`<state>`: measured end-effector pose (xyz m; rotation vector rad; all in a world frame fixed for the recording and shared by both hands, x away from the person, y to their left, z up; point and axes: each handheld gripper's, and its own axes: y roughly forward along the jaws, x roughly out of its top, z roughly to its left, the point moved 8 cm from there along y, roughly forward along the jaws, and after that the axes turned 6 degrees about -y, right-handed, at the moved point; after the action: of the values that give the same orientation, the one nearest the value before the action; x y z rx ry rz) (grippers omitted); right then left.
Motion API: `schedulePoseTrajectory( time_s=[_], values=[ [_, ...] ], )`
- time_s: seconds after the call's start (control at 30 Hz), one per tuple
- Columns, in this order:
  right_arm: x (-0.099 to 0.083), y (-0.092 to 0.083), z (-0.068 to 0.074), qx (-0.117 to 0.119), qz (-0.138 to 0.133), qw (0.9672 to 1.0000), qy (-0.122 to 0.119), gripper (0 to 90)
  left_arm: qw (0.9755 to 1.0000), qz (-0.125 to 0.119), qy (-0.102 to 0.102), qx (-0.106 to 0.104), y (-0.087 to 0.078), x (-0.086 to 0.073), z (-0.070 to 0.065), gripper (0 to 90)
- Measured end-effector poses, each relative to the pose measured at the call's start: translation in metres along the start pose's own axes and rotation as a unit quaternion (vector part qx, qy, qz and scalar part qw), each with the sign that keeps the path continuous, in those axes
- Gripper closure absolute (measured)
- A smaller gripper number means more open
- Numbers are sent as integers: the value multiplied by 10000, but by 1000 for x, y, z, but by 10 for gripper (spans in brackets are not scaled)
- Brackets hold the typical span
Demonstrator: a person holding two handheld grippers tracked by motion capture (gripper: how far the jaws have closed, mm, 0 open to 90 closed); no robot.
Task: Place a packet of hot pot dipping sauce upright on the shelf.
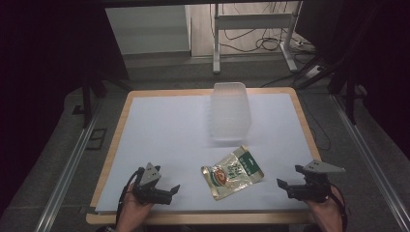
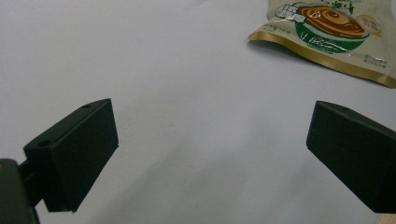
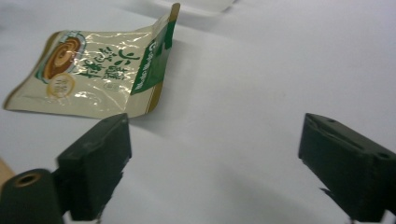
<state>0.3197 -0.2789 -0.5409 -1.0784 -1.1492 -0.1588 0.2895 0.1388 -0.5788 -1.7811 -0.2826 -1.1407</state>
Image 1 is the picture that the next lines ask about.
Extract black floor socket cover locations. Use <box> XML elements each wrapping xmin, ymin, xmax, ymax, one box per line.
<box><xmin>85</xmin><ymin>128</ymin><xmax>108</xmax><ymax>151</ymax></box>

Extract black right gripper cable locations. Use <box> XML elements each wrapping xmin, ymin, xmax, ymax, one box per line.
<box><xmin>328</xmin><ymin>183</ymin><xmax>349</xmax><ymax>232</ymax></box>

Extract white power strip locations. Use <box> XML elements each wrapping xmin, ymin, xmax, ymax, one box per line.
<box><xmin>305</xmin><ymin>65</ymin><xmax>324</xmax><ymax>79</ymax></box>

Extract clear plastic container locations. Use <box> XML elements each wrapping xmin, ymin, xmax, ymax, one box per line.
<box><xmin>209</xmin><ymin>81</ymin><xmax>252</xmax><ymax>143</ymax></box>

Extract black floor cables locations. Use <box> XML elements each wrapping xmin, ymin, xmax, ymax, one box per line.
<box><xmin>209</xmin><ymin>2</ymin><xmax>315</xmax><ymax>54</ymax></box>

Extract aluminium floor rail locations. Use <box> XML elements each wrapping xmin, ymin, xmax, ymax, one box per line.
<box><xmin>332</xmin><ymin>94</ymin><xmax>410</xmax><ymax>232</ymax></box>
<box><xmin>33</xmin><ymin>101</ymin><xmax>103</xmax><ymax>232</ymax></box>

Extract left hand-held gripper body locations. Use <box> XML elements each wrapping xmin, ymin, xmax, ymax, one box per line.
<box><xmin>132</xmin><ymin>162</ymin><xmax>173</xmax><ymax>206</ymax></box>

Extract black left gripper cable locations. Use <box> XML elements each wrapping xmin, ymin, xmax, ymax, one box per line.
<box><xmin>115</xmin><ymin>167</ymin><xmax>144</xmax><ymax>225</ymax></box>

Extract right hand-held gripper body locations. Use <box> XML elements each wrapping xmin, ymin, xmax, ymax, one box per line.
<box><xmin>285</xmin><ymin>159</ymin><xmax>346</xmax><ymax>204</ymax></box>

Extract person's left hand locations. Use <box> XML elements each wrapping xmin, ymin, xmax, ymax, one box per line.
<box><xmin>115</xmin><ymin>183</ymin><xmax>155</xmax><ymax>232</ymax></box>

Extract thin black cable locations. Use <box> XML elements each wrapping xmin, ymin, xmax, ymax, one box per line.
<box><xmin>299</xmin><ymin>91</ymin><xmax>333</xmax><ymax>152</ymax></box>

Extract black tripod stand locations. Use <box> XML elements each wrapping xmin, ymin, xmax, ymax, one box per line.
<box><xmin>80</xmin><ymin>72</ymin><xmax>133</xmax><ymax>130</ymax></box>
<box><xmin>294</xmin><ymin>54</ymin><xmax>368</xmax><ymax>126</ymax></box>

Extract black curtain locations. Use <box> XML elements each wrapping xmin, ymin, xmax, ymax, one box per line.
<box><xmin>295</xmin><ymin>0</ymin><xmax>410</xmax><ymax>160</ymax></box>
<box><xmin>0</xmin><ymin>0</ymin><xmax>130</xmax><ymax>217</ymax></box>

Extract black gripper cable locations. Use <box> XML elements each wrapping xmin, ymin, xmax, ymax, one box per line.
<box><xmin>115</xmin><ymin>167</ymin><xmax>144</xmax><ymax>225</ymax></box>
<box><xmin>328</xmin><ymin>183</ymin><xmax>349</xmax><ymax>232</ymax></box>

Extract white metal desk frame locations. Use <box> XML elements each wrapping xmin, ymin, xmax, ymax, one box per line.
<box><xmin>212</xmin><ymin>2</ymin><xmax>304</xmax><ymax>74</ymax></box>

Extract person's right hand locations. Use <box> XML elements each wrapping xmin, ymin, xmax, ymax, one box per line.
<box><xmin>304</xmin><ymin>185</ymin><xmax>344</xmax><ymax>232</ymax></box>

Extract white table mat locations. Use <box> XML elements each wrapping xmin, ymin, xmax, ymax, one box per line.
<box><xmin>95</xmin><ymin>93</ymin><xmax>314</xmax><ymax>214</ymax></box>

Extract green and gold snack packet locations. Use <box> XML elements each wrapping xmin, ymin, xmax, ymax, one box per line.
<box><xmin>200</xmin><ymin>145</ymin><xmax>265</xmax><ymax>202</ymax></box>

